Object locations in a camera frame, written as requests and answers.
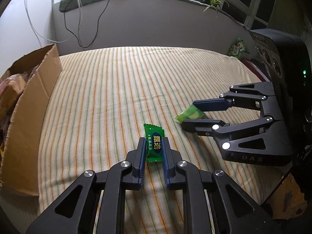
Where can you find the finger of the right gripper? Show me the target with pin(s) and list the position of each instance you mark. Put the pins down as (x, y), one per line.
(202, 127)
(213, 105)

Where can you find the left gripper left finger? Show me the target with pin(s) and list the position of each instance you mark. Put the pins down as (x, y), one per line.
(95, 202)

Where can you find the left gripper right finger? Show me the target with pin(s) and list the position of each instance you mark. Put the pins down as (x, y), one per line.
(212, 201)

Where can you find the translucent green candy packet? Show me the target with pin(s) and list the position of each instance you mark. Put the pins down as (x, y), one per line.
(192, 112)

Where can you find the green text candy packet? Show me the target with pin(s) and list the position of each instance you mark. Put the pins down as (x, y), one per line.
(154, 135)

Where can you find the bagged sliced bread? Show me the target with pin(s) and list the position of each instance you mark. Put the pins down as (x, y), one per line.
(11, 89)

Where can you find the green snack bag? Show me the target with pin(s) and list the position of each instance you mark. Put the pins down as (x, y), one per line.
(238, 49)

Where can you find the brown cardboard box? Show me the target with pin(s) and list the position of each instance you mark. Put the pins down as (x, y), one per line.
(19, 165)

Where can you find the striped beige table cloth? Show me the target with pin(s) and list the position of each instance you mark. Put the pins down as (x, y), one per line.
(103, 98)

